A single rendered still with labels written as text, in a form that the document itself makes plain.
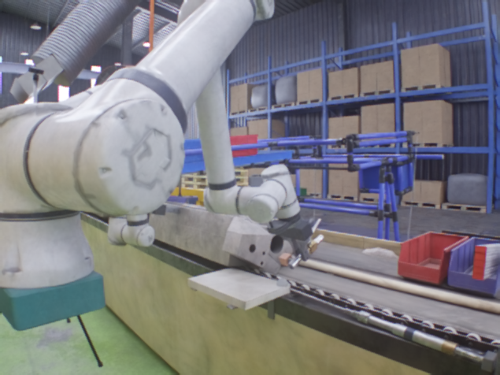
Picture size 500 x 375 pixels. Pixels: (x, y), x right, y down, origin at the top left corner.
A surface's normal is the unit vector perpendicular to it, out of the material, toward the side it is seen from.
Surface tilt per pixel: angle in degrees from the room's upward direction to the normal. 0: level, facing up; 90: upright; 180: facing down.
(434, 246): 88
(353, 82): 90
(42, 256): 68
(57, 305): 90
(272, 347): 90
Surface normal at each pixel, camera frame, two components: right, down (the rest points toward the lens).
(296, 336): -0.76, 0.04
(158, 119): 0.87, 0.02
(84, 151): -0.36, 0.00
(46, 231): 0.65, 0.02
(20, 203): 0.21, 0.10
